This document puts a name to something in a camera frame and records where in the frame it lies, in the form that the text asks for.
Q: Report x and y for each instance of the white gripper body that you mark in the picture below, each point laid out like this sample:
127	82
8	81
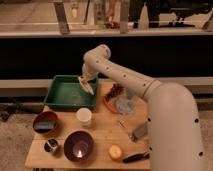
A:
88	73

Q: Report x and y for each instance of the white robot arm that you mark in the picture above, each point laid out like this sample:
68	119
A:
175	138

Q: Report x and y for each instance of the green plastic tray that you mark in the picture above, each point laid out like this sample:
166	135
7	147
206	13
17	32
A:
66	93

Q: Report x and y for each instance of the brown grape bunch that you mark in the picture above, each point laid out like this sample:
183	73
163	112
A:
115	91

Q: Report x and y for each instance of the white paper cup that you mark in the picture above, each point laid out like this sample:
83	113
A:
84	116

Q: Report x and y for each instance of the brown wooden bowl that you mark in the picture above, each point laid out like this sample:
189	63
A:
46	117

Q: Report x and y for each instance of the wooden folding table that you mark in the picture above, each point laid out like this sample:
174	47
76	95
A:
104	130

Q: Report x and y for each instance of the blue sponge in bowl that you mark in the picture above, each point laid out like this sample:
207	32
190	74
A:
43	126

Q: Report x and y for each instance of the dark purple bowl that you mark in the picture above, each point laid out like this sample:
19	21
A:
78	146

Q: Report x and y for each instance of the grey rectangular block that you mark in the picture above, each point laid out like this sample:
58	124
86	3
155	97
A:
140	131

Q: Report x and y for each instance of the small metal can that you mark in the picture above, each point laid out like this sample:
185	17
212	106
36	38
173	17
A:
51	146

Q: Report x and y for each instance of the orange fruit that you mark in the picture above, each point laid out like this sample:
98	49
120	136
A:
115	152

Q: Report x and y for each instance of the black handled peeler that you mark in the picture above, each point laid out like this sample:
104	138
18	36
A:
136	157

